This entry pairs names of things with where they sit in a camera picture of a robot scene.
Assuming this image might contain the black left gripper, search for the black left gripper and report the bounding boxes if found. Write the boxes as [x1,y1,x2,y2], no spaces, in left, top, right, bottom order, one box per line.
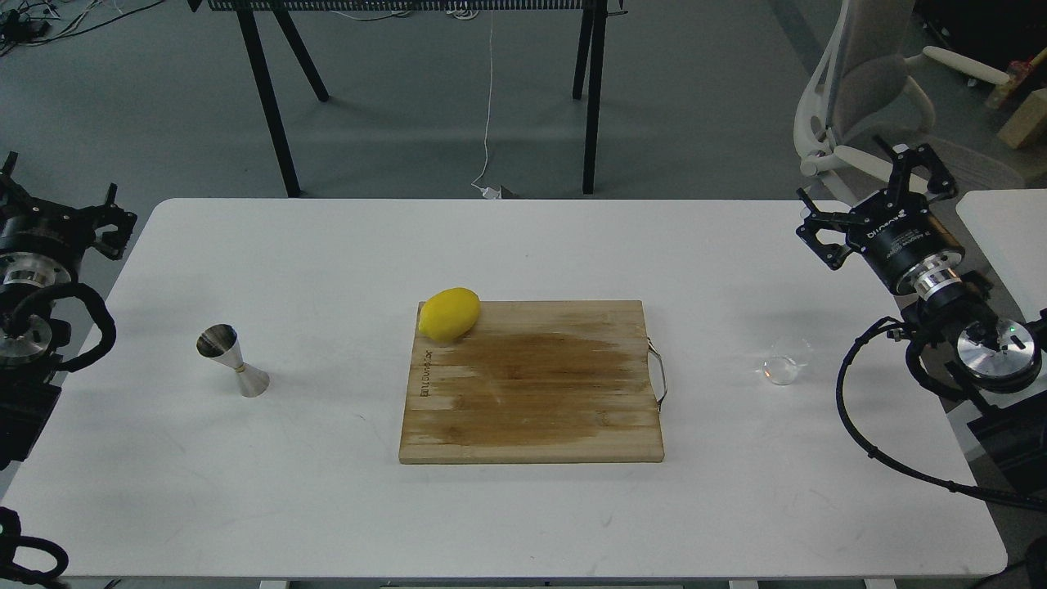
[1,151,137,282]

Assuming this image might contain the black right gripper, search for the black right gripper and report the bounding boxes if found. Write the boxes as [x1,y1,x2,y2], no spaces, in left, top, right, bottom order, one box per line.
[795,135,966,295]

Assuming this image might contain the small clear glass beaker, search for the small clear glass beaker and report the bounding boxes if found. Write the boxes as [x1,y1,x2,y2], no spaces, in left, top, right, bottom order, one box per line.
[762,338,812,385]

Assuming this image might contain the steel double jigger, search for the steel double jigger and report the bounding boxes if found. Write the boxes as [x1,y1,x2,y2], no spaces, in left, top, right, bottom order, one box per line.
[195,324,272,398]

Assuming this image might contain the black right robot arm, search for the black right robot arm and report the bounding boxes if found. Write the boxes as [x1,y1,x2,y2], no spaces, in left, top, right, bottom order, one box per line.
[796,144,1045,512]

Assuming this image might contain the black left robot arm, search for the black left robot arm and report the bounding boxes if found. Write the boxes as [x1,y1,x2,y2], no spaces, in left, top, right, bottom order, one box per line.
[1,152,137,467]

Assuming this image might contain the white grey office chair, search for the white grey office chair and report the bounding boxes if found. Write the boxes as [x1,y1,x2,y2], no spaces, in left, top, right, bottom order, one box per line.
[793,1,1027,204]

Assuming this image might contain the white side table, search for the white side table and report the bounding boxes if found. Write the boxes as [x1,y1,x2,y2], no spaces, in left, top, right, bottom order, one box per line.
[956,189,1046,320]

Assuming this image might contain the cardboard box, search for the cardboard box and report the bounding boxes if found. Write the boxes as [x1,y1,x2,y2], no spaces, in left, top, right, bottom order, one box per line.
[997,88,1047,150]

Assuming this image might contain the black trestle table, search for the black trestle table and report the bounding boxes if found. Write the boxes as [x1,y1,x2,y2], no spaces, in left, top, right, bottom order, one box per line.
[188,1,626,198]

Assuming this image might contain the wooden cutting board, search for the wooden cutting board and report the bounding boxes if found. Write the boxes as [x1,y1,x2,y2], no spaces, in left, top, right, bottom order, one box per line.
[398,299,665,465]

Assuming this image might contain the yellow lemon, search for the yellow lemon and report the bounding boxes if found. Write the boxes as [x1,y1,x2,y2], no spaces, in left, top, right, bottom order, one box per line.
[416,287,481,344]

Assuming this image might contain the black floor cables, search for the black floor cables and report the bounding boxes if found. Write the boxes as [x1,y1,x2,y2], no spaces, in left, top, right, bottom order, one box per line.
[0,0,164,58]

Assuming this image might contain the white power cable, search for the white power cable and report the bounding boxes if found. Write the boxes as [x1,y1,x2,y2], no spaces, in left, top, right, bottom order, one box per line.
[470,8,502,200]

